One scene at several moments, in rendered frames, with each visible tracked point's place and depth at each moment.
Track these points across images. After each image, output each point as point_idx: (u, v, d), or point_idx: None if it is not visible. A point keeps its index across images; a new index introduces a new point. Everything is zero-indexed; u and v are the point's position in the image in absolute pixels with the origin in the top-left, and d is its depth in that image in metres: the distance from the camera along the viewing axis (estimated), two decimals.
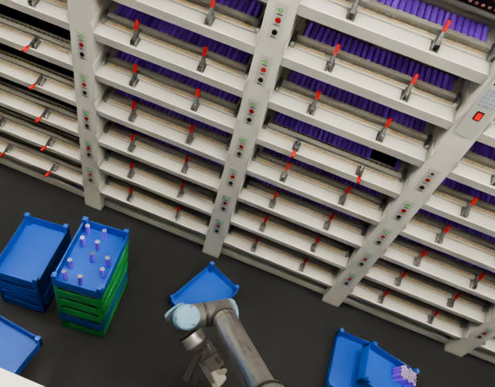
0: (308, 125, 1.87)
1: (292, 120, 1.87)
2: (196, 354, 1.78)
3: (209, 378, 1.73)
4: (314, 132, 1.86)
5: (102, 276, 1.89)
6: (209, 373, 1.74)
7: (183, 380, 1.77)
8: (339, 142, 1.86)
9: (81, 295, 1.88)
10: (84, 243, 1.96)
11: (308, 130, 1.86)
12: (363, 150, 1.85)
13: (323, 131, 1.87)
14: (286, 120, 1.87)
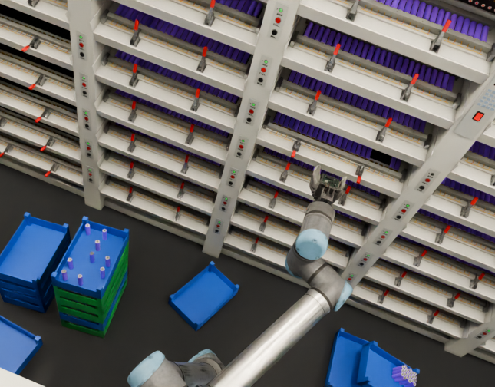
0: (308, 125, 1.87)
1: (292, 120, 1.87)
2: None
3: (342, 193, 1.60)
4: (314, 132, 1.86)
5: (102, 276, 1.89)
6: (340, 194, 1.58)
7: None
8: (339, 142, 1.86)
9: (81, 295, 1.88)
10: (394, 160, 1.85)
11: (308, 130, 1.86)
12: (363, 150, 1.85)
13: (323, 131, 1.87)
14: (286, 120, 1.87)
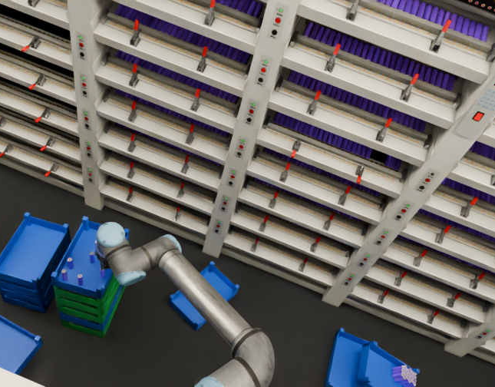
0: (308, 125, 1.87)
1: (292, 120, 1.87)
2: None
3: None
4: (314, 132, 1.86)
5: (102, 276, 1.89)
6: (96, 255, 1.81)
7: (98, 226, 1.81)
8: (339, 142, 1.86)
9: (81, 295, 1.88)
10: (394, 160, 1.85)
11: (308, 130, 1.86)
12: (363, 150, 1.85)
13: (323, 131, 1.87)
14: (286, 120, 1.87)
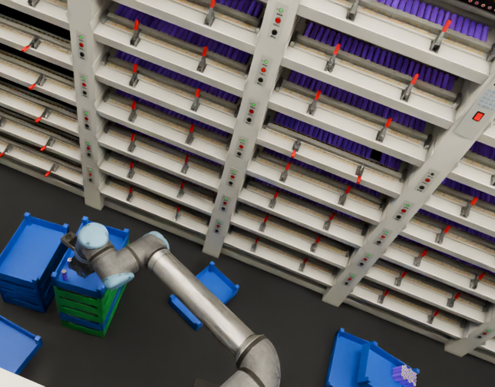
0: (308, 125, 1.87)
1: (292, 120, 1.87)
2: None
3: (70, 267, 1.70)
4: (314, 132, 1.86)
5: None
6: (71, 267, 1.68)
7: (60, 238, 1.66)
8: (339, 142, 1.86)
9: (81, 295, 1.88)
10: (394, 160, 1.85)
11: (308, 130, 1.86)
12: (363, 150, 1.85)
13: (323, 131, 1.87)
14: (286, 120, 1.87)
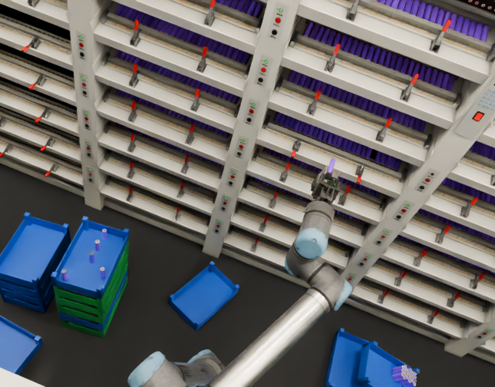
0: (308, 125, 1.87)
1: (292, 120, 1.87)
2: None
3: (337, 188, 1.61)
4: (314, 132, 1.86)
5: (102, 276, 1.89)
6: (337, 190, 1.59)
7: None
8: (339, 142, 1.86)
9: (81, 295, 1.88)
10: (394, 160, 1.85)
11: (308, 130, 1.86)
12: (363, 150, 1.85)
13: (323, 131, 1.87)
14: (286, 120, 1.87)
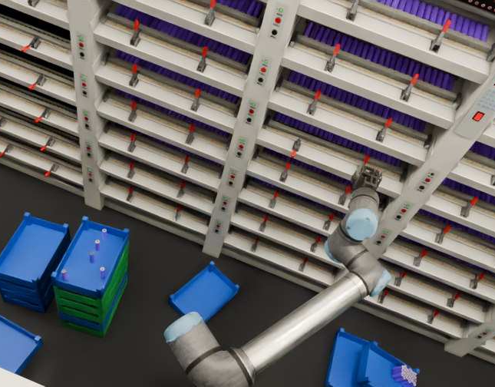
0: None
1: (292, 117, 1.88)
2: None
3: None
4: (315, 129, 1.87)
5: (102, 276, 1.89)
6: None
7: None
8: (340, 139, 1.86)
9: (81, 295, 1.88)
10: None
11: (309, 127, 1.87)
12: (364, 147, 1.86)
13: None
14: (287, 117, 1.87)
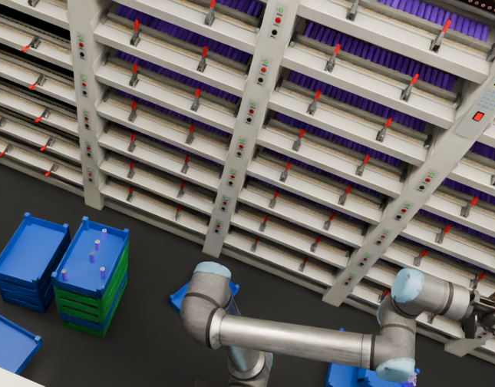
0: None
1: (293, 117, 1.88)
2: (468, 317, 1.20)
3: None
4: (315, 129, 1.87)
5: (102, 276, 1.89)
6: None
7: (467, 338, 1.26)
8: (340, 139, 1.86)
9: (81, 295, 1.88)
10: None
11: (309, 127, 1.87)
12: (364, 147, 1.86)
13: None
14: (288, 117, 1.87)
